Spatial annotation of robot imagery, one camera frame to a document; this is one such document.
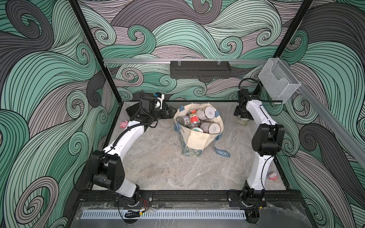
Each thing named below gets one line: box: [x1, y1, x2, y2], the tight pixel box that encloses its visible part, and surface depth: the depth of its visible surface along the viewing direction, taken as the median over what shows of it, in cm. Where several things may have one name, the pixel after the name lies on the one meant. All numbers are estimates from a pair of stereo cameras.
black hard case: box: [125, 98, 156, 122], surface depth 64 cm
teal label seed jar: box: [192, 127, 204, 133], surface depth 81 cm
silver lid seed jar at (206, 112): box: [196, 105, 216, 121], surface depth 89 cm
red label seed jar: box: [189, 109, 201, 125], surface depth 91 cm
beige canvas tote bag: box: [173, 103, 231, 158], surface depth 85 cm
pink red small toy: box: [268, 171, 279, 181], surface depth 79 cm
